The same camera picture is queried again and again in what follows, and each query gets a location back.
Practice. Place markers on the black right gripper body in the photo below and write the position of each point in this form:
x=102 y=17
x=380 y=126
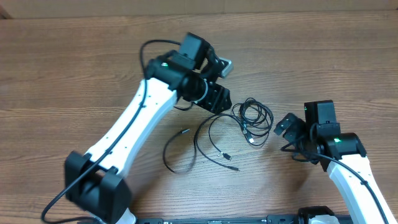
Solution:
x=286 y=126

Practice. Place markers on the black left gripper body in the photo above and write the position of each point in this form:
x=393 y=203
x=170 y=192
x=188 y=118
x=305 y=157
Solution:
x=219 y=98

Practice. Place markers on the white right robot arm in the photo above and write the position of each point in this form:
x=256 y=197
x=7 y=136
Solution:
x=318 y=139

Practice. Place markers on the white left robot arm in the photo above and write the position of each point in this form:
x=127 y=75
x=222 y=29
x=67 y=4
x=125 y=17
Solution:
x=95 y=180

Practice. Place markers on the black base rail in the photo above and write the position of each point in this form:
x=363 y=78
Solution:
x=270 y=219

